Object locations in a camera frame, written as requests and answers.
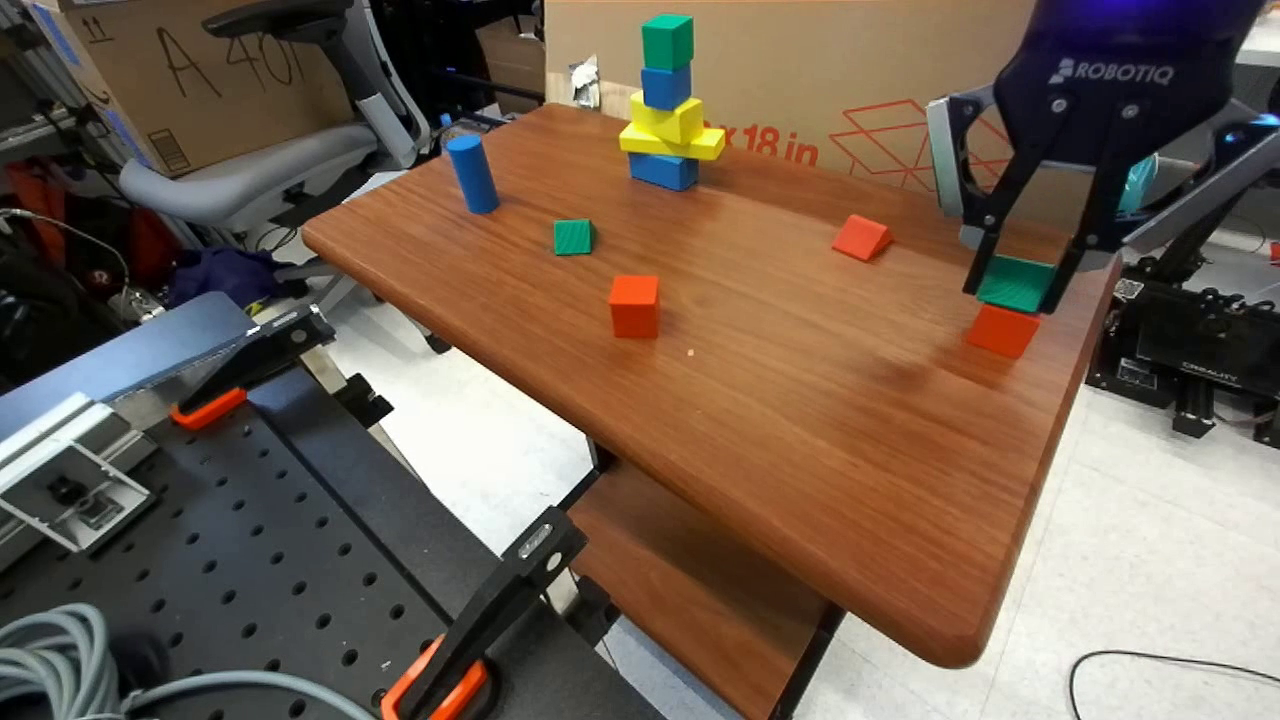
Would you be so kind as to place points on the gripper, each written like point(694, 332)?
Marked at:
point(1110, 100)

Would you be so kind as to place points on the orange square block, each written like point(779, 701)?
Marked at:
point(1002, 332)

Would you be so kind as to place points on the orange triangular block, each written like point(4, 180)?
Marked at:
point(858, 240)

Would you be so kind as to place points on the yellow flat block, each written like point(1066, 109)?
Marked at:
point(670, 145)

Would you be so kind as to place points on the wide blue block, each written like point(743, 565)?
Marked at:
point(662, 171)

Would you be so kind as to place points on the yellow bridge block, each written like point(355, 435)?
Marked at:
point(668, 118)

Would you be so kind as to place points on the small blue cube block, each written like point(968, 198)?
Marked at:
point(666, 87)

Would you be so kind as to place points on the green cube block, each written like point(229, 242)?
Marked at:
point(667, 42)

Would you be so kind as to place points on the orange cube block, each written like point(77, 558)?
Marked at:
point(634, 308)

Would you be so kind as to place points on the small green block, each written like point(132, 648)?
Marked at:
point(572, 238)

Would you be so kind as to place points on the blue cylinder block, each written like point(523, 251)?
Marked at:
point(472, 175)

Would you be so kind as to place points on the black 3d printer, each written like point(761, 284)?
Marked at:
point(1190, 350)

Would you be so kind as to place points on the large printed cardboard box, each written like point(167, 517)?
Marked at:
point(800, 60)

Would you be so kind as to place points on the black and orange clamp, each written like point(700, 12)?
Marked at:
point(255, 365)
point(490, 620)

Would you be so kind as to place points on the grey office chair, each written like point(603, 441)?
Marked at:
point(260, 170)

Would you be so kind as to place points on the blue cloth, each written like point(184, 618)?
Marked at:
point(220, 275)

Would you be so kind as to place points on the cardboard box with handwriting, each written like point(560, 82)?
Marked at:
point(200, 80)

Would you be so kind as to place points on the aluminium bracket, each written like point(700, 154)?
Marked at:
point(70, 480)

